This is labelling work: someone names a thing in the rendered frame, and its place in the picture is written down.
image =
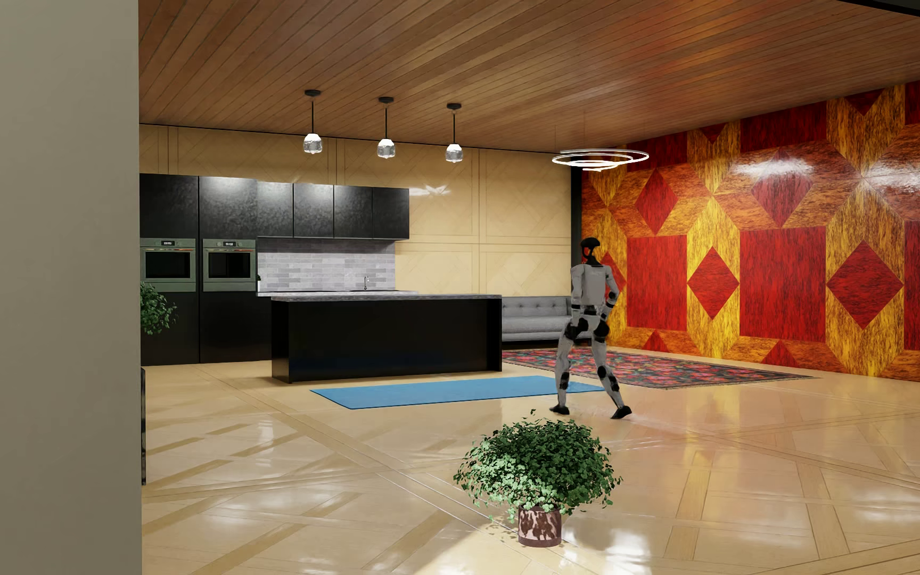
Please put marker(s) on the black kitchen island counter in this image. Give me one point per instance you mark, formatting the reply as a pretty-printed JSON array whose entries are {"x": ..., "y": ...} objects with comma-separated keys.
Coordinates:
[{"x": 385, "y": 335}]

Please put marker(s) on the leafy potted plant brown pot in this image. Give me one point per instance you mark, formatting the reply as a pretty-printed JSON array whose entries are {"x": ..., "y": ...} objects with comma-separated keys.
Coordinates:
[{"x": 538, "y": 471}]

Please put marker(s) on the black upper wall cabinets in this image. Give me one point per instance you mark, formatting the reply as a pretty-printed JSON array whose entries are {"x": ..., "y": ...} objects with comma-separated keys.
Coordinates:
[{"x": 332, "y": 210}]

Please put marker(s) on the black tall oven cabinet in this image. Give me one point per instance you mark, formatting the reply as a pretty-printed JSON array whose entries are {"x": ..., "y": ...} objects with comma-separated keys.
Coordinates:
[{"x": 198, "y": 271}]

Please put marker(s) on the blue floor mat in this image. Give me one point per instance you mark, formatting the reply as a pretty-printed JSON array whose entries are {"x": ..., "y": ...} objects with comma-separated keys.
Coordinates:
[{"x": 452, "y": 390}]

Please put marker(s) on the glass pendant lamp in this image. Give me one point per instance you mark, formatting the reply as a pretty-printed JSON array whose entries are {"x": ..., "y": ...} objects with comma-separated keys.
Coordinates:
[
  {"x": 312, "y": 142},
  {"x": 453, "y": 152},
  {"x": 386, "y": 147}
]

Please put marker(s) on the leafy green plant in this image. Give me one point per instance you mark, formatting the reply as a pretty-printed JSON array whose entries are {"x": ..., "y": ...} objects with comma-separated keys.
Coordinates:
[{"x": 154, "y": 310}]

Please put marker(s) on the red patterned rug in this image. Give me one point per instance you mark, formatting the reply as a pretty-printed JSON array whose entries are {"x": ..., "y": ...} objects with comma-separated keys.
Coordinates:
[{"x": 652, "y": 368}]

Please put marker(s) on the white humanoid robot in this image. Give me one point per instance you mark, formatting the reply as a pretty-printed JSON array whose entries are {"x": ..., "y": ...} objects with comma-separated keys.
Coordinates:
[{"x": 590, "y": 293}]

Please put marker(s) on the built-in wall oven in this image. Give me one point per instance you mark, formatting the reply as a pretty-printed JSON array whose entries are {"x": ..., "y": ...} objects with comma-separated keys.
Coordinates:
[
  {"x": 229, "y": 264},
  {"x": 168, "y": 264}
]

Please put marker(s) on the grey tile backsplash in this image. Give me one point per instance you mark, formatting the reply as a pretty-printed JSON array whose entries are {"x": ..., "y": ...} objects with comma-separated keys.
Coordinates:
[{"x": 324, "y": 270}]

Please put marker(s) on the grey tufted sofa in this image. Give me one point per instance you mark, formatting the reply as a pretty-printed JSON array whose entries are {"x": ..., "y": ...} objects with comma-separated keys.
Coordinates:
[{"x": 534, "y": 317}]

